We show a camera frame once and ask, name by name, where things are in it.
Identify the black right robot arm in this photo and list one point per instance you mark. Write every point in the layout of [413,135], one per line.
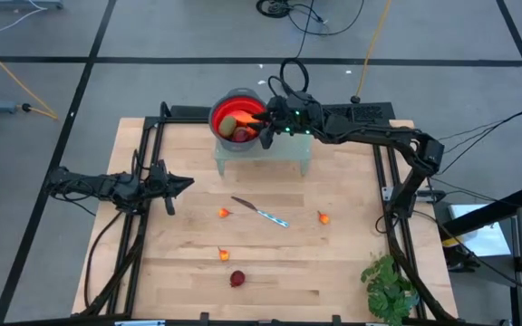
[379,133]

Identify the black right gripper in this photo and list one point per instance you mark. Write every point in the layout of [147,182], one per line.
[295,120]

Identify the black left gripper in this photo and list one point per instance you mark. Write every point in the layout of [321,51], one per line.
[159,183]

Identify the green perforated metal shelf riser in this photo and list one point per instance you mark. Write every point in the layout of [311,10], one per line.
[288,149]

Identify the black aluminium rig frame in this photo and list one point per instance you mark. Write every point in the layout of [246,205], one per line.
[188,120]

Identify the dark red pomegranate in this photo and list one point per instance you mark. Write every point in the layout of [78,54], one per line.
[237,278]
[241,134]

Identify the brown kiwi fruit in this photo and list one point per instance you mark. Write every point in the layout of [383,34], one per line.
[227,127]

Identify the red collapsible bowl grey rim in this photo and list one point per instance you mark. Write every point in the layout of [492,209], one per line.
[218,108]

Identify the green potted plant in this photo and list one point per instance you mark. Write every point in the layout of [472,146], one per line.
[388,290]

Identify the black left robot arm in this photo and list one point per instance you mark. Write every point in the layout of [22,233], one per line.
[89,185]

